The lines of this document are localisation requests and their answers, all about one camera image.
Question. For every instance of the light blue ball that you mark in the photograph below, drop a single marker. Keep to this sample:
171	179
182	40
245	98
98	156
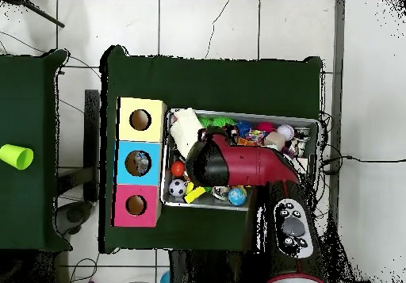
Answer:
165	279

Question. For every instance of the yellow toy block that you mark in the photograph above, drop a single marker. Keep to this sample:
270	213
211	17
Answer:
194	194

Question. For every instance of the clear plastic toy packet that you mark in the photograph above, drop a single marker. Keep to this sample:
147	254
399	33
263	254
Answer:
141	162

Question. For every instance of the wooden box with three holes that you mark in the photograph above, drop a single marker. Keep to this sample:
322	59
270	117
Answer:
149	134

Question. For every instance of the dark thin rod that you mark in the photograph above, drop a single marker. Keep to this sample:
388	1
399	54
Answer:
47	17

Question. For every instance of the lime green plastic cup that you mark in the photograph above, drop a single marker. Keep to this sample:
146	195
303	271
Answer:
16	156

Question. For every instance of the orange-red smooth ball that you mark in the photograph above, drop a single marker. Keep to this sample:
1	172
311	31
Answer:
177	169

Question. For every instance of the dark green table cloth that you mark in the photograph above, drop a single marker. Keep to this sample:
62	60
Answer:
206	83
28	89

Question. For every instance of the tan wooden cube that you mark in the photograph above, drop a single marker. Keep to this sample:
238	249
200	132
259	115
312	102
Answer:
273	139

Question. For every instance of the small soccer ball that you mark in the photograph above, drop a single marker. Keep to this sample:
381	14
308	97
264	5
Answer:
177	188

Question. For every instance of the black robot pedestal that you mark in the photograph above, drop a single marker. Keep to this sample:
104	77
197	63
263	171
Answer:
203	268

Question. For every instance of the grey rounded stand foot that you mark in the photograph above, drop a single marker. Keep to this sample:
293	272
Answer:
74	214

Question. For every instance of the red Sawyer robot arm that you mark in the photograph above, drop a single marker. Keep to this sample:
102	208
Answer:
247	165

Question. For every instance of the green spiky rubber ball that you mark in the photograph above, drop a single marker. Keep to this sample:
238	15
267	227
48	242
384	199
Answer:
219	122

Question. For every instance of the globe print ball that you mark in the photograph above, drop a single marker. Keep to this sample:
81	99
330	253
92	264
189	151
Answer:
237	196

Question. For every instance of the blue spiky rubber ball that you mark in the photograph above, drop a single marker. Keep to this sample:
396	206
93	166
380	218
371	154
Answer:
244	127

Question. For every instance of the white baseball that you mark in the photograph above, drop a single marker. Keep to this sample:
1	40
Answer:
285	132

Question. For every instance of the cream knitted cloth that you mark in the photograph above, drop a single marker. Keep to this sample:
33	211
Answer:
184	130

